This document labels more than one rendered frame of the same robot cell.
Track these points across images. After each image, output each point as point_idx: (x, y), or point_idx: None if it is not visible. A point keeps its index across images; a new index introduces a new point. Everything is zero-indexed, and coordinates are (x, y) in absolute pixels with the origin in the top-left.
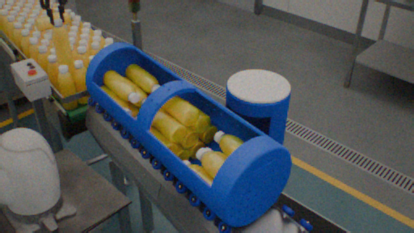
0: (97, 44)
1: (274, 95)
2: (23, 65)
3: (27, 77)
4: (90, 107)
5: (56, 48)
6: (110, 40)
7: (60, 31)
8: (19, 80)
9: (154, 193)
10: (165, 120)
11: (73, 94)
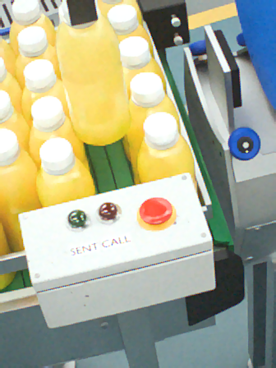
0: (40, 29)
1: None
2: (74, 240)
3: (178, 229)
4: (239, 168)
5: (108, 94)
6: (37, 2)
7: (109, 25)
8: (120, 285)
9: None
10: None
11: (199, 178)
